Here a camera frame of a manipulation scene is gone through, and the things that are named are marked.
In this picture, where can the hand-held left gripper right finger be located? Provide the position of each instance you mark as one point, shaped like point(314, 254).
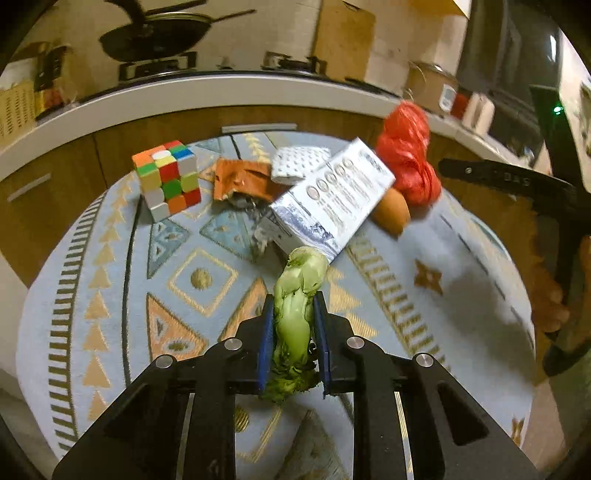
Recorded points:
point(322, 350)

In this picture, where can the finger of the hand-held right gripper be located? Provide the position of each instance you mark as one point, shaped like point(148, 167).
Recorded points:
point(503, 177)

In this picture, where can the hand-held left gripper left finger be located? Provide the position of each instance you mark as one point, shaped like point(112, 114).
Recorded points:
point(265, 350)

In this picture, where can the green bok choy stalk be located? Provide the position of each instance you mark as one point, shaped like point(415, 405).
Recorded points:
point(295, 304)

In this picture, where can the person's right hand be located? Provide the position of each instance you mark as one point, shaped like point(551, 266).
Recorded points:
point(549, 300)

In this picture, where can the white cup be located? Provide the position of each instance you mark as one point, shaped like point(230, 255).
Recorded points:
point(478, 110)

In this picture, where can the small red container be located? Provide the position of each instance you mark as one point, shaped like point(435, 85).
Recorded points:
point(459, 105)

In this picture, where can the red plastic bag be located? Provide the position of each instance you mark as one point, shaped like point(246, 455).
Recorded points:
point(408, 152)

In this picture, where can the black kitchen appliance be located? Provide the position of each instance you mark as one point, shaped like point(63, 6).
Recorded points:
point(512, 69)

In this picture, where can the orange-brown round fruit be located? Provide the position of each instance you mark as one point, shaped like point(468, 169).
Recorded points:
point(392, 210)

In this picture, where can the brown round pot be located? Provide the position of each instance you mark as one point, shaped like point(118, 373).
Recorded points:
point(429, 87)

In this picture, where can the patterned light blue tablecloth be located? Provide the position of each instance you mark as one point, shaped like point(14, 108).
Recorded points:
point(138, 286)

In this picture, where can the silver printed carton box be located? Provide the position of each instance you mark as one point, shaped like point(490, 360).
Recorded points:
point(337, 203)

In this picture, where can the orange snack wrapper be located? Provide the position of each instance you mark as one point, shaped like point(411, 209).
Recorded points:
point(240, 177)

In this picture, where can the white dotted tissue packet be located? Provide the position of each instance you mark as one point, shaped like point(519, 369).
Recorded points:
point(298, 164)

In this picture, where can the colourful puzzle cube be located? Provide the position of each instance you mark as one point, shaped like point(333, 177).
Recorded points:
point(168, 180)

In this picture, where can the wooden cutting board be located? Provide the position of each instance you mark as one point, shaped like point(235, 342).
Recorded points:
point(344, 30)

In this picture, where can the gas stove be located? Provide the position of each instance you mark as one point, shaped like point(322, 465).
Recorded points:
point(221, 64)

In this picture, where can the black wok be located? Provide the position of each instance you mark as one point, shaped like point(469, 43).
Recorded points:
point(152, 39)

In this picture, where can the dark seasoning jar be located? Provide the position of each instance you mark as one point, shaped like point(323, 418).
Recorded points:
point(51, 78)

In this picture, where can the yellow woven basket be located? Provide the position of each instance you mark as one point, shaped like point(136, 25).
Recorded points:
point(16, 108)

